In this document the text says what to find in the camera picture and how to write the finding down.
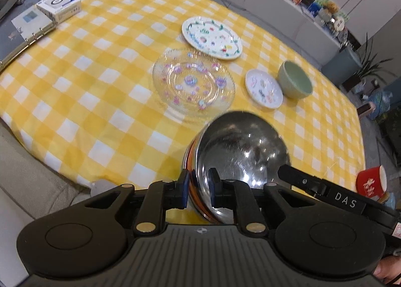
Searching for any white and blue box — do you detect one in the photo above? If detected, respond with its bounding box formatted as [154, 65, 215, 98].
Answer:
[36, 0, 82, 23]

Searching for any red mug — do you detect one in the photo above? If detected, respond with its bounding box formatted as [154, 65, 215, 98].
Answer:
[355, 165, 389, 201]

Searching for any light wooden object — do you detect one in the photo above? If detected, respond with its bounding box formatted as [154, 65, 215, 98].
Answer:
[378, 191, 397, 211]

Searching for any small white painted plate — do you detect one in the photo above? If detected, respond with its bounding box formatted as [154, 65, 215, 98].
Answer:
[245, 69, 284, 110]

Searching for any white tv cabinet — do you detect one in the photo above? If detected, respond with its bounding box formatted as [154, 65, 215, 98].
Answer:
[216, 0, 349, 67]

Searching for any large white painted plate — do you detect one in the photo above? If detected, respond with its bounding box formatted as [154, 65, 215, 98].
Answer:
[181, 16, 244, 61]

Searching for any blue plastic bag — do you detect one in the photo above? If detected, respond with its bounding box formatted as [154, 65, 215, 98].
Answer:
[369, 89, 394, 122]

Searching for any grey waste bin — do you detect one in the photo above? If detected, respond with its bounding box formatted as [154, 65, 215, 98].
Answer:
[322, 45, 361, 86]

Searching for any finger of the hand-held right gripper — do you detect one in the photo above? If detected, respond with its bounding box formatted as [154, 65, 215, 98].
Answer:
[277, 164, 329, 199]

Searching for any person's right hand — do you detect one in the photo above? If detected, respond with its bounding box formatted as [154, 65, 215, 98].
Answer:
[374, 254, 401, 286]

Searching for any green printed box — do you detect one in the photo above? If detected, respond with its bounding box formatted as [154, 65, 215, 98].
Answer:
[309, 0, 341, 18]

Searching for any clear ring binder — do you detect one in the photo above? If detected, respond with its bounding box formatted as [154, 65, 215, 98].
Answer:
[0, 5, 62, 71]

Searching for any pale green ceramic bowl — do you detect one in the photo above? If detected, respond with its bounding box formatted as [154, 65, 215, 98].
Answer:
[277, 60, 314, 100]

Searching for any yellow checked tablecloth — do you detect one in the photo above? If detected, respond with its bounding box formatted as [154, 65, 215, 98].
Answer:
[0, 0, 367, 225]

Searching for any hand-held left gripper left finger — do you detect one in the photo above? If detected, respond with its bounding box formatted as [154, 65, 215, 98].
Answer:
[80, 169, 190, 235]

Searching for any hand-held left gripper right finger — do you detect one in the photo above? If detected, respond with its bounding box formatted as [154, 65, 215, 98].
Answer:
[208, 168, 318, 235]

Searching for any stainless steel bowl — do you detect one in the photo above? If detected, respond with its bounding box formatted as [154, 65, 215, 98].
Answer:
[183, 111, 291, 225]

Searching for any clear flowered glass plate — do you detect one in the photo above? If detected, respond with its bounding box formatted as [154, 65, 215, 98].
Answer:
[152, 49, 236, 117]

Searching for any green potted plant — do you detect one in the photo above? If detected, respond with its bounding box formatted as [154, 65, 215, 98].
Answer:
[355, 32, 396, 87]

